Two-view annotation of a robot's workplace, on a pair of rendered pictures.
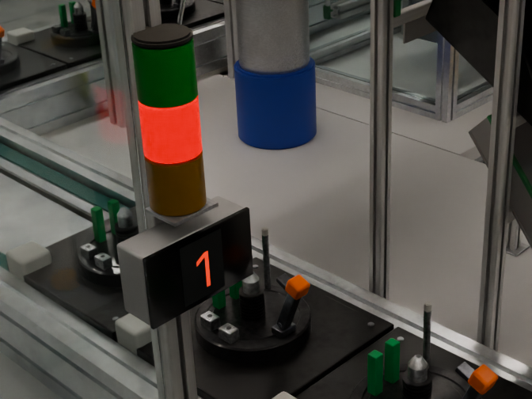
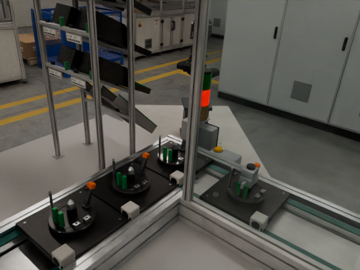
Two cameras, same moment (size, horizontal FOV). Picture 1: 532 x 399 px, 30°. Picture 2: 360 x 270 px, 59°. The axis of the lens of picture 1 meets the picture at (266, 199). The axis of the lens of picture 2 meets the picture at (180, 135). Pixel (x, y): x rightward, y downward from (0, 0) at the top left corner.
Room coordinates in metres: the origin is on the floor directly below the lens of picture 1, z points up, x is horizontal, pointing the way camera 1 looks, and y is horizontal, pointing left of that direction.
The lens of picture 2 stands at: (0.98, 0.97, 1.67)
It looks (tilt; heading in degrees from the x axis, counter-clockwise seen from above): 27 degrees down; 260
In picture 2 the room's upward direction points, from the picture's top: 3 degrees clockwise
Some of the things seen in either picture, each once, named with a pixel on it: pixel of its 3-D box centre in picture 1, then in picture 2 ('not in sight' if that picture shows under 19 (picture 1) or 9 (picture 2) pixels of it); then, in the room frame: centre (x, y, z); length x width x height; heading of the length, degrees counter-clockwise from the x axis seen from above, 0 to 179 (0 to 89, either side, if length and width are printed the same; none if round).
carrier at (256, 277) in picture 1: (251, 298); (130, 175); (0.99, 0.02, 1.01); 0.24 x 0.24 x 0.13; 43
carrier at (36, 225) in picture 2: not in sight; (71, 210); (1.17, 0.19, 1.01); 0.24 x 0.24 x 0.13; 43
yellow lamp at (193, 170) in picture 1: (176, 178); not in sight; (0.77, 0.08, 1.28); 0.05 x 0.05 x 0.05
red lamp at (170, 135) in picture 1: (170, 125); not in sight; (0.77, 0.08, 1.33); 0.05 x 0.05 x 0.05
